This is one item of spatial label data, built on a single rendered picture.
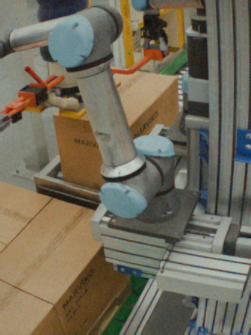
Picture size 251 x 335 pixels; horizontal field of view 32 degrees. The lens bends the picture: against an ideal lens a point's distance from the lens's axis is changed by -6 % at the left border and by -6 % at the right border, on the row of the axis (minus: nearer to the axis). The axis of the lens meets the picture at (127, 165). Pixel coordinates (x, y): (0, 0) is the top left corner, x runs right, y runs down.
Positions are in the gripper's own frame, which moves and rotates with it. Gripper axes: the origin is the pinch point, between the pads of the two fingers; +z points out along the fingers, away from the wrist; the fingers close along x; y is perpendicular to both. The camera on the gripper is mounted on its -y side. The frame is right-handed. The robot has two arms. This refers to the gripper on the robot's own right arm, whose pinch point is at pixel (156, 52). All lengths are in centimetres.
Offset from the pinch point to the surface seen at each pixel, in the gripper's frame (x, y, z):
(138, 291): -1, 32, 123
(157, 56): 2.6, 4.2, 0.2
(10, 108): -27, 68, -1
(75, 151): -34, 22, 47
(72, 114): -15, 47, 11
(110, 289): -4, 53, 101
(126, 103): -16.6, 1.0, 28.4
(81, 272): -4, 72, 69
